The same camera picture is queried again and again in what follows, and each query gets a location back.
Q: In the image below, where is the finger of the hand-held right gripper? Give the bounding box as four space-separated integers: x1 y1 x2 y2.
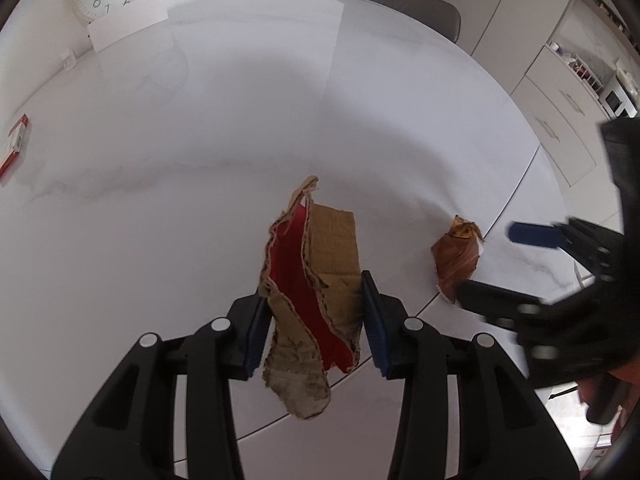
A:
507 217 626 286
457 280 551 333

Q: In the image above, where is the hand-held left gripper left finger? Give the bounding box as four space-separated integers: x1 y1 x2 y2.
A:
50 296 268 480

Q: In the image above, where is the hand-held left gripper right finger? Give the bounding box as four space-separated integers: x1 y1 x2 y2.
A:
361 270 581 480

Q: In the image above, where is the brown wrapper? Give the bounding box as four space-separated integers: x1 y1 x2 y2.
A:
431 215 486 306

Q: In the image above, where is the torn brown red cardboard piece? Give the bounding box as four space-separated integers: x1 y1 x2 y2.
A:
257 176 363 421

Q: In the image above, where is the white drawer cabinet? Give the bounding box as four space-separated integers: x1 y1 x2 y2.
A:
510 42 626 188

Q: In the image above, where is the white microwave oven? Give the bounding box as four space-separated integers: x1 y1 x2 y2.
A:
601 84 637 117

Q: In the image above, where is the tall white cabinet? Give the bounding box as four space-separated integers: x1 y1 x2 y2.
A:
350 0 586 96

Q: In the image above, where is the grey chair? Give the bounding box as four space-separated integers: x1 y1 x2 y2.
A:
321 0 462 43

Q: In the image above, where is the red and white small box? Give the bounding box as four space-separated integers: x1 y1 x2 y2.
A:
0 115 32 182

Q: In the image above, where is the white paper card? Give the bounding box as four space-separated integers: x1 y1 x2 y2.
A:
87 0 170 53

